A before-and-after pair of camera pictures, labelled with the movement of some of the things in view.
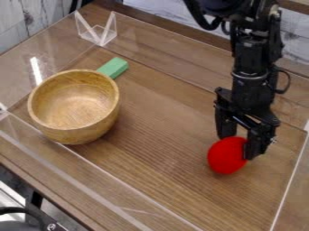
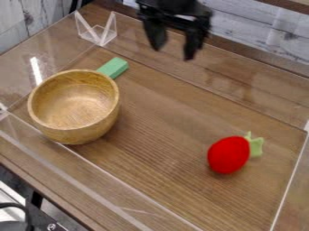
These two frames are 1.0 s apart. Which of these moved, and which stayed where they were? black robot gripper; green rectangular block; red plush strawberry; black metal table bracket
Moved: black robot gripper
Stayed: black metal table bracket; red plush strawberry; green rectangular block
